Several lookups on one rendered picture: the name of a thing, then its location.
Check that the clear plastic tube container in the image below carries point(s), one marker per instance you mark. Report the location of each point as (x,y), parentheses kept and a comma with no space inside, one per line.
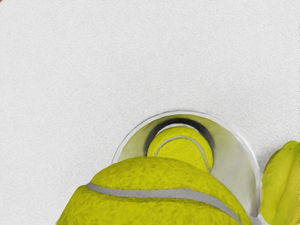
(234,168)

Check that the yellow tennis ball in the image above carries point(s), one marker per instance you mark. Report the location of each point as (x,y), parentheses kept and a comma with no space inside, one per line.
(185,148)
(150,199)

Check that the yellow green star fruit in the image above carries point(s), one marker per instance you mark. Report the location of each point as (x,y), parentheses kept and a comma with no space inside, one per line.
(281,185)

